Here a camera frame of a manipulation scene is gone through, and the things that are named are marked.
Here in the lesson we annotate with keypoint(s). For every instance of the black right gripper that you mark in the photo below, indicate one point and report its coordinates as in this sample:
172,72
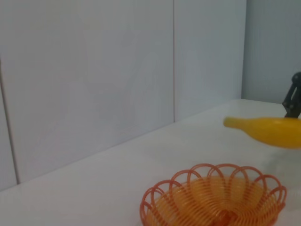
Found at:
297,77

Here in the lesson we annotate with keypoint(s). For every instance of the yellow banana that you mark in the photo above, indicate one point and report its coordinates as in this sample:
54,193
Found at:
270,131

